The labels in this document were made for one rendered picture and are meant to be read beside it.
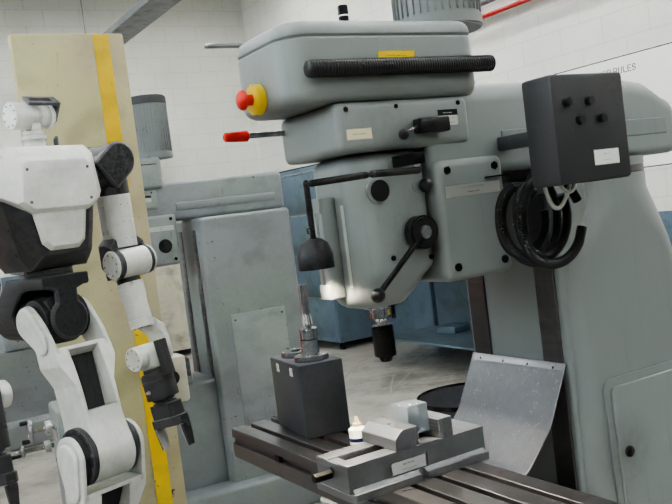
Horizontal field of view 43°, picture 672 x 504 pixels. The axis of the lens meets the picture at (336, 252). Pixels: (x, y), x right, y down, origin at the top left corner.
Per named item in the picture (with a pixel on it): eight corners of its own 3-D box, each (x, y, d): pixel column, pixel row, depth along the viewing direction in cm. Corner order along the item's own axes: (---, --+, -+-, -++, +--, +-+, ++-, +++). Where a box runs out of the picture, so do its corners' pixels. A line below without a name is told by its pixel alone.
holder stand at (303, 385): (307, 440, 214) (297, 361, 213) (278, 424, 234) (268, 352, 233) (351, 429, 219) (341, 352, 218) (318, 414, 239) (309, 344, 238)
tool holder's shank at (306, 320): (313, 326, 222) (308, 283, 222) (313, 327, 219) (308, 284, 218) (301, 327, 222) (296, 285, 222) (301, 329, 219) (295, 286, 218)
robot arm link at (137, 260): (115, 325, 231) (95, 257, 232) (146, 317, 239) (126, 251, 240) (138, 318, 224) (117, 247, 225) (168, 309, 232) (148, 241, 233)
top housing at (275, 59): (292, 103, 160) (281, 17, 159) (235, 124, 182) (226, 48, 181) (485, 93, 184) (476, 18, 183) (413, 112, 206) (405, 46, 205)
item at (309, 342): (320, 351, 223) (317, 329, 223) (319, 354, 219) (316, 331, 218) (302, 353, 223) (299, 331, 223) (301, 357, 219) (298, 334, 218)
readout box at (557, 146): (565, 185, 161) (553, 72, 159) (531, 189, 168) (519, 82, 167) (637, 175, 171) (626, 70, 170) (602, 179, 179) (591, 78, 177)
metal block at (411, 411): (410, 436, 176) (406, 407, 176) (393, 431, 182) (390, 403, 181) (430, 429, 179) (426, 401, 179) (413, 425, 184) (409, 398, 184)
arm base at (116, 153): (75, 199, 234) (57, 160, 230) (110, 180, 242) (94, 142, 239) (108, 194, 224) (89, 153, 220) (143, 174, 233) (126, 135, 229)
